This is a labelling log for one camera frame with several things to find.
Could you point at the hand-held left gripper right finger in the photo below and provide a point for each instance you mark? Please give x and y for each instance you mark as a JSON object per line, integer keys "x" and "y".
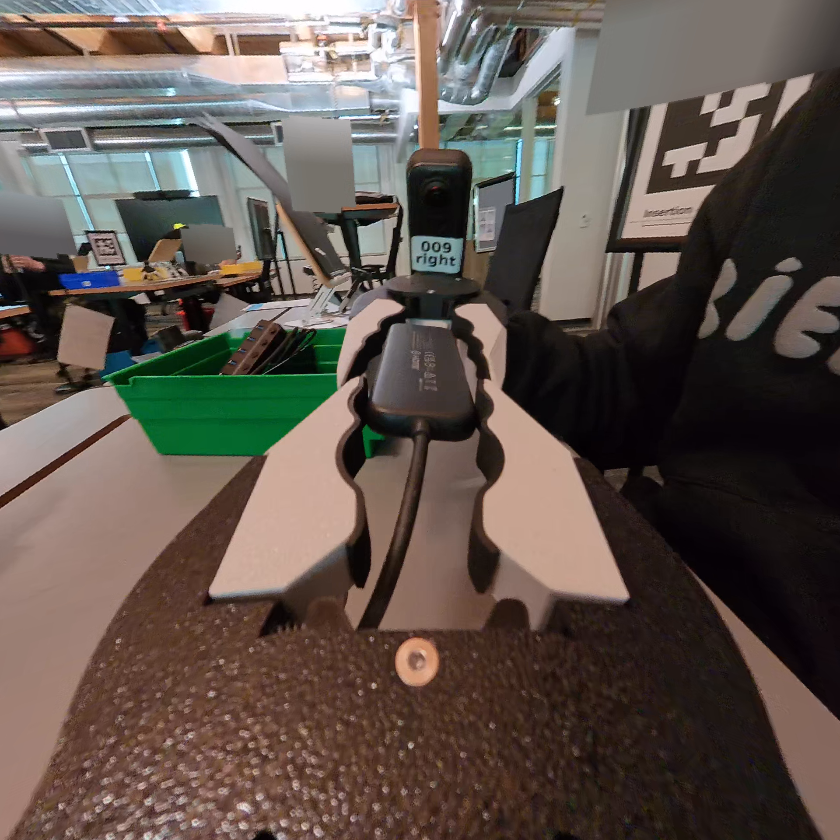
{"x": 558, "y": 525}

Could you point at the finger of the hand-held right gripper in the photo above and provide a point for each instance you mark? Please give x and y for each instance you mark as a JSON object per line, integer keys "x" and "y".
{"x": 358, "y": 341}
{"x": 492, "y": 341}

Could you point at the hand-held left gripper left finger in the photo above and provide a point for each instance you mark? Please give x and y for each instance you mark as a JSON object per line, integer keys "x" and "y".
{"x": 289, "y": 525}

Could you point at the slim dark grey usb hub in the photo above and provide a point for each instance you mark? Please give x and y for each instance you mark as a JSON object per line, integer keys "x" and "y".
{"x": 420, "y": 387}

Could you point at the green plastic bin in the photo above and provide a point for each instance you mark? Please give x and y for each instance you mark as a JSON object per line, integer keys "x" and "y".
{"x": 197, "y": 413}

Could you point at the framed notice board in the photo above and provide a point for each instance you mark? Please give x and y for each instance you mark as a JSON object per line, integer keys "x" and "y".
{"x": 495, "y": 210}

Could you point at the black standing desk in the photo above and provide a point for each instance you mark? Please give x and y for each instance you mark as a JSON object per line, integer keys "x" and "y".
{"x": 371, "y": 210}

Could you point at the black office chair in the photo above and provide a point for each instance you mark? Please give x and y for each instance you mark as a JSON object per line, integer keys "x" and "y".
{"x": 528, "y": 249}

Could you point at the dark grey flag panel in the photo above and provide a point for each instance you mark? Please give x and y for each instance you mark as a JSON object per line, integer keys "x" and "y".
{"x": 315, "y": 243}

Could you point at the wooden top desk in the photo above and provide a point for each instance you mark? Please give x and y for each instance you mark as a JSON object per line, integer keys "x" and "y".
{"x": 164, "y": 283}

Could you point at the framed marker poster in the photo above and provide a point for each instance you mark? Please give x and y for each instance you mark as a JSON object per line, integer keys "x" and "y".
{"x": 695, "y": 144}

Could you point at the small marker sign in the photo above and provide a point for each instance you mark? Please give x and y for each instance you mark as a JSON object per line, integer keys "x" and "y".
{"x": 103, "y": 248}

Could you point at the white card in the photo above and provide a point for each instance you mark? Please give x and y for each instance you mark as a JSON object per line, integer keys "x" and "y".
{"x": 85, "y": 334}

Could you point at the blue plastic bin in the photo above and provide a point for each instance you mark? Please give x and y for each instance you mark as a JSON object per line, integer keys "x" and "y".
{"x": 88, "y": 281}

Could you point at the wooden post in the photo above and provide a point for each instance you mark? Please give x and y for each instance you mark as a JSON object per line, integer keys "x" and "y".
{"x": 426, "y": 79}

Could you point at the black wall screen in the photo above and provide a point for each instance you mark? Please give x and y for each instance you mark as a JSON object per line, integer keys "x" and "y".
{"x": 151, "y": 223}

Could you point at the silver ventilation duct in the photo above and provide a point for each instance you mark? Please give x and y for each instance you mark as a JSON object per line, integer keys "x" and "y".
{"x": 164, "y": 79}

